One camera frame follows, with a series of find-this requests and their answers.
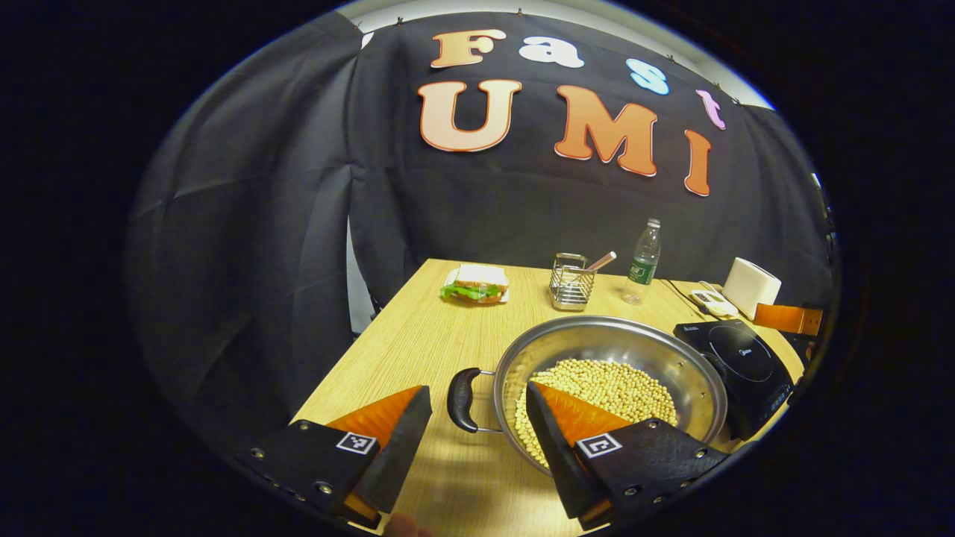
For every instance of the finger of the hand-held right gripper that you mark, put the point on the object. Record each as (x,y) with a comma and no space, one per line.
(787,319)

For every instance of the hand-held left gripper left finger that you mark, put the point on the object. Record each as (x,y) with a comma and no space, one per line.
(395,455)

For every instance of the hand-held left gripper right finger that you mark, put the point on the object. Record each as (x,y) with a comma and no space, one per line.
(556,455)

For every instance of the black induction cooktop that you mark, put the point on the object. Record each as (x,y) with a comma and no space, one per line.
(746,358)

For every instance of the steel pot with soybeans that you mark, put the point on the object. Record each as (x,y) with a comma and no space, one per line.
(619,347)

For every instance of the white toaster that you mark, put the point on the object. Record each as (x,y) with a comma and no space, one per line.
(750,287)

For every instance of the clear plastic water bottle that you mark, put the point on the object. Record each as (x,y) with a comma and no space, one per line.
(643,265)

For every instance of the sandwich on white plate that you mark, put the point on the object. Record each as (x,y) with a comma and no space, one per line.
(477,283)

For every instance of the pink straw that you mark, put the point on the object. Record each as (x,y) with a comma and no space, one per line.
(600,261)

